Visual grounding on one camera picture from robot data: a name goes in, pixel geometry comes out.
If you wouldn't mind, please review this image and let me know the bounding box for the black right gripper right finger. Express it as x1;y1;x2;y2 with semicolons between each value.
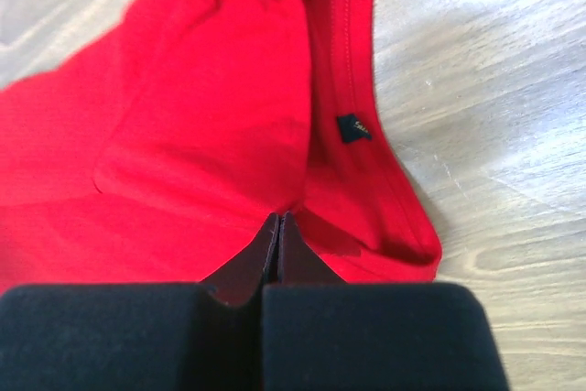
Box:
261;214;506;390

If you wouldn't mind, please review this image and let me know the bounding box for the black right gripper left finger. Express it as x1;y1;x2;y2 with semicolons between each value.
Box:
1;214;279;390

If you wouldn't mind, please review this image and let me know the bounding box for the red t shirt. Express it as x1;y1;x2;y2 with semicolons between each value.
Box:
1;0;441;289

